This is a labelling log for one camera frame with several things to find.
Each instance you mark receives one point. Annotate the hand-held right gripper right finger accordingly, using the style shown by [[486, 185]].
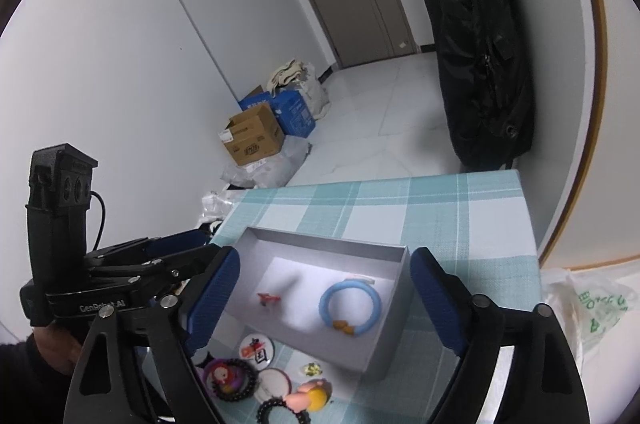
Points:
[[434, 299]]

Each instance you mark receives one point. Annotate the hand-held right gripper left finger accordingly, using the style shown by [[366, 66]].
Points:
[[216, 299]]

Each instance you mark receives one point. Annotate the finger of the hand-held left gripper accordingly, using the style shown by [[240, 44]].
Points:
[[167, 268], [175, 242]]

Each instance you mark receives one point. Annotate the small red ornament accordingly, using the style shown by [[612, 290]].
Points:
[[269, 299]]

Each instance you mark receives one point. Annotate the white badge with red print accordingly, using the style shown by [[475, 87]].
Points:
[[256, 349]]

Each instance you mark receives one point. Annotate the grey cardboard box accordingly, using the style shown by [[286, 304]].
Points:
[[300, 269]]

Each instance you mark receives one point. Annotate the white pin badge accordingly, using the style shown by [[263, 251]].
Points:
[[274, 385]]

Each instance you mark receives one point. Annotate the yellow-haired pink doll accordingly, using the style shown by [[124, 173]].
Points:
[[315, 396]]

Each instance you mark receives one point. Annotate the person's left forearm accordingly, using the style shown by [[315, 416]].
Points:
[[25, 384]]

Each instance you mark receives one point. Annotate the person's left hand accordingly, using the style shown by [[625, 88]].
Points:
[[55, 351]]

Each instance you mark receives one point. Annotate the crumpled clear plastic packaging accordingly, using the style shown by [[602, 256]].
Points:
[[216, 206]]

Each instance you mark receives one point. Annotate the teal plaid tablecloth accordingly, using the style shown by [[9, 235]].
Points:
[[425, 214]]

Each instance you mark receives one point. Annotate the clear plastic wrap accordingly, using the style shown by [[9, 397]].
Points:
[[272, 167]]

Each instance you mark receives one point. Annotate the brown cardboard box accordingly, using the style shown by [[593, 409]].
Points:
[[252, 137]]

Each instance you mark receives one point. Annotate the green-printed plastic bag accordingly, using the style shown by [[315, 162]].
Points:
[[590, 309]]

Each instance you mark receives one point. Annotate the blue cardboard box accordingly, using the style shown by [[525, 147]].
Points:
[[295, 114]]

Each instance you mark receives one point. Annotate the white bag with cloth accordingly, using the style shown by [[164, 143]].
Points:
[[312, 92]]

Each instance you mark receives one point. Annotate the large black bag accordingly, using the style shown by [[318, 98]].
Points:
[[475, 54]]

